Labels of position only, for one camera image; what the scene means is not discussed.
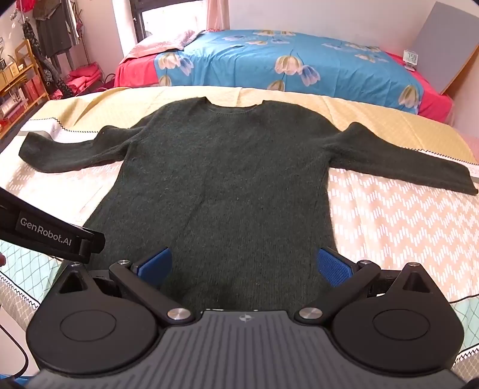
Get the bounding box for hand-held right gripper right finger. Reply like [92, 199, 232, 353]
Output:
[295, 247, 439, 324]

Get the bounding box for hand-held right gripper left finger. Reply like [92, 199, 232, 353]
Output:
[56, 247, 196, 324]

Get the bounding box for dark green sweater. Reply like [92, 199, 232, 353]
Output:
[19, 96, 479, 318]

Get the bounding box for red clothes pile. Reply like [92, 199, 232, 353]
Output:
[65, 63, 104, 94]

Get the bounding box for dark hanging clothes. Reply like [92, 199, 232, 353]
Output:
[32, 0, 74, 60]

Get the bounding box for teal grid patterned sheet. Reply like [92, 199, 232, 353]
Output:
[0, 239, 62, 303]

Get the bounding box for wooden shelf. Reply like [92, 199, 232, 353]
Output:
[0, 39, 50, 126]

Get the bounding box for yellow blanket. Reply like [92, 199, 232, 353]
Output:
[28, 87, 478, 165]

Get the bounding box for blue floral quilt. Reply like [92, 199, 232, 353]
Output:
[154, 29, 426, 115]

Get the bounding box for pink pillow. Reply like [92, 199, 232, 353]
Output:
[122, 30, 205, 63]

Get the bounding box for window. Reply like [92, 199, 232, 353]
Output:
[127, 0, 210, 42]

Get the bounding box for grey board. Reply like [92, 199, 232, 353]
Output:
[417, 1, 479, 96]

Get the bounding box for pink curtain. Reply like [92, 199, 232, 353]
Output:
[206, 0, 231, 33]

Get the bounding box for black cable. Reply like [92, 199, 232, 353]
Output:
[0, 322, 30, 379]

